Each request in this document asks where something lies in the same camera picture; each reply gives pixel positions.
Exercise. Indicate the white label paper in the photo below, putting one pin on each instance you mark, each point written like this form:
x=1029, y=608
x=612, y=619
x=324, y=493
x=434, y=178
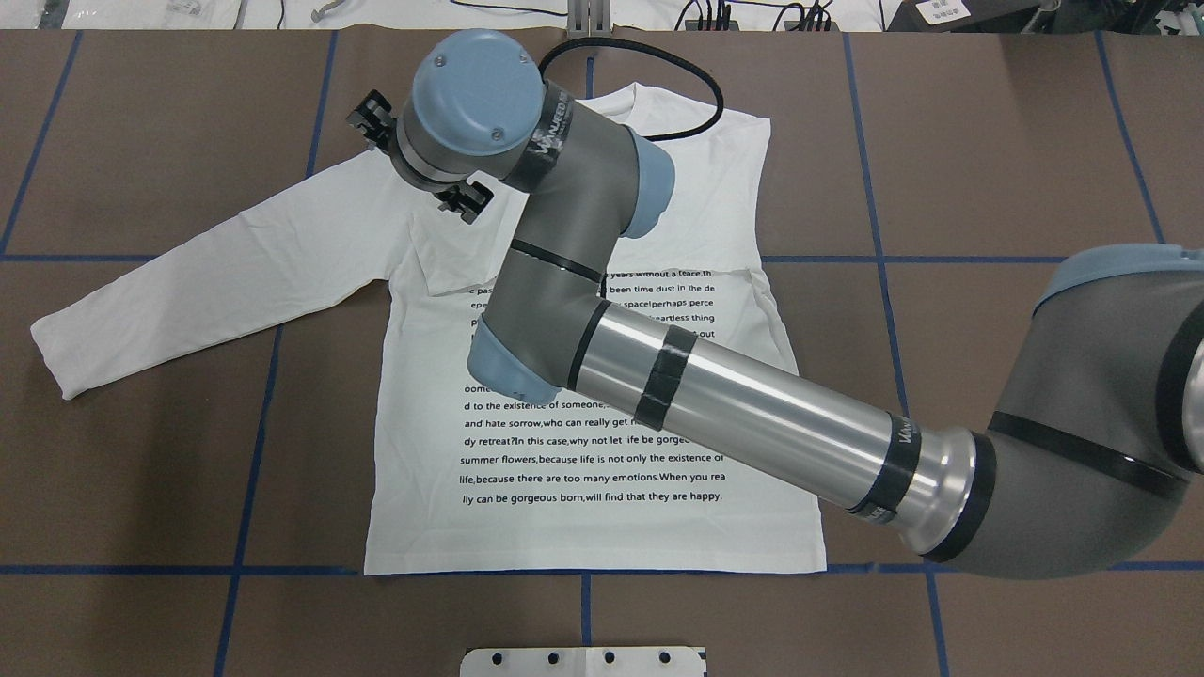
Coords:
x=938, y=12

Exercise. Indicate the grey camera mast bracket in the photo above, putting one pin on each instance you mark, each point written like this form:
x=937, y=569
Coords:
x=588, y=19

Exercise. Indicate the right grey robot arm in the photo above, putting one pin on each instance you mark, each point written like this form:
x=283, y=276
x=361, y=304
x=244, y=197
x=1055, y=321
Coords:
x=590, y=372

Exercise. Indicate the white long-sleeve printed shirt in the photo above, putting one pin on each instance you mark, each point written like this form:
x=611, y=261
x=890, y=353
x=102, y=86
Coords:
x=282, y=273

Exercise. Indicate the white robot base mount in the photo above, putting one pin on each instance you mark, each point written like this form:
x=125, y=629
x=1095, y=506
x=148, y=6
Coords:
x=586, y=661

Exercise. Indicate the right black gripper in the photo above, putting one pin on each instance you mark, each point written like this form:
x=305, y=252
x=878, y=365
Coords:
x=465, y=200

